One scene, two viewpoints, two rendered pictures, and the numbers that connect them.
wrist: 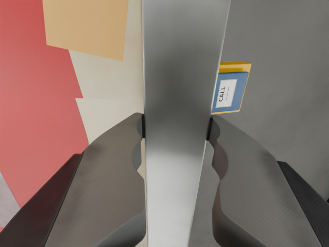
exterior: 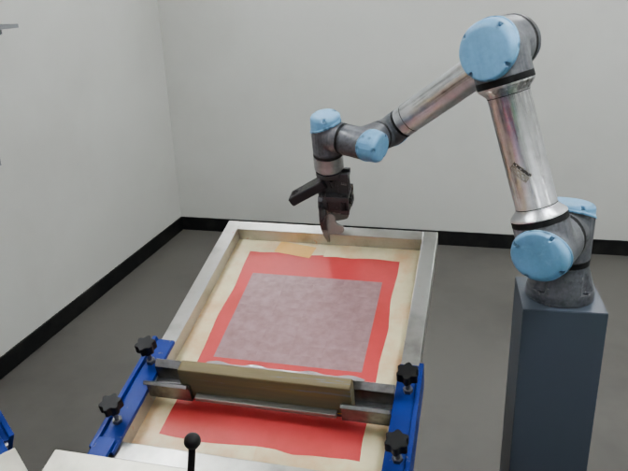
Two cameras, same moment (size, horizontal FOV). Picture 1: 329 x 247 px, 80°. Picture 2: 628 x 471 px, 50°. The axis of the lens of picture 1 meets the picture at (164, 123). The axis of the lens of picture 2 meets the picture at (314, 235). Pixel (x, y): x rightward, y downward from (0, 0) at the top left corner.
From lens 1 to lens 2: 1.76 m
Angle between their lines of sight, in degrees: 68
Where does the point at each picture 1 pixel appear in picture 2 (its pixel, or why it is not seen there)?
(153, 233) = (366, 235)
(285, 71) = (472, 372)
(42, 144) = (336, 266)
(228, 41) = not seen: hidden behind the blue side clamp
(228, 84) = not seen: hidden behind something
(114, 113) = (330, 250)
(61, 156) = (342, 264)
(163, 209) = (355, 233)
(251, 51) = (433, 412)
